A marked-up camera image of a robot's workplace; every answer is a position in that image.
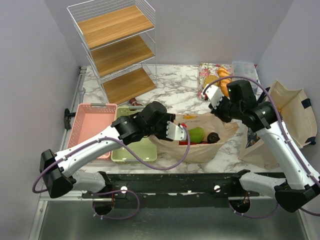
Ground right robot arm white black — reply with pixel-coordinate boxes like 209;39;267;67
202;76;320;213

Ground orange plastic grocery bag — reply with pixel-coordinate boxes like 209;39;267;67
149;113;239;163

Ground beige canvas tote bag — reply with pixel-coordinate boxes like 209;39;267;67
238;80;318;169

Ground white wire wooden shelf rack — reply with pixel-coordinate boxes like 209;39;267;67
67;0;157;105

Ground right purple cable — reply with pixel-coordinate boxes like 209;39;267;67
202;76;320;219

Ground brown bread slices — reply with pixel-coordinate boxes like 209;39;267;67
202;75;218;89

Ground green plastic basket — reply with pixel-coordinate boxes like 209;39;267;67
111;106;158;163

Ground black metal base rail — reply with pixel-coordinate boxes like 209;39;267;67
79;171;278;210

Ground black clamp handle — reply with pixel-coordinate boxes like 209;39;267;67
63;108;76;130

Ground clear plastic compartment box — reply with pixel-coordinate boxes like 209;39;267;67
231;60;258;93

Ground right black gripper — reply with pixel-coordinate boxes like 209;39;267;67
208;92;243;124

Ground orange baguette bread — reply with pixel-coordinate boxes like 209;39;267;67
217;66;232;97

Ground dark brown round vegetable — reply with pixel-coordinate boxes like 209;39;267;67
207;132;220;144

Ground green vegetable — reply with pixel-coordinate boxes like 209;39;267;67
188;126;205;144

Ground pink plastic basket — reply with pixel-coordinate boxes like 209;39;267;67
67;103;118;148

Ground floral pattern tray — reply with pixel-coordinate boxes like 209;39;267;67
197;62;233;100

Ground red chili pepper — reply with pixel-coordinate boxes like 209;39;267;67
178;141;208;146

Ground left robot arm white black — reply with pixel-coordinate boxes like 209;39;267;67
39;101;185;199

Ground brown small bottle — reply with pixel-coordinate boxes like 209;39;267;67
129;97;143;106

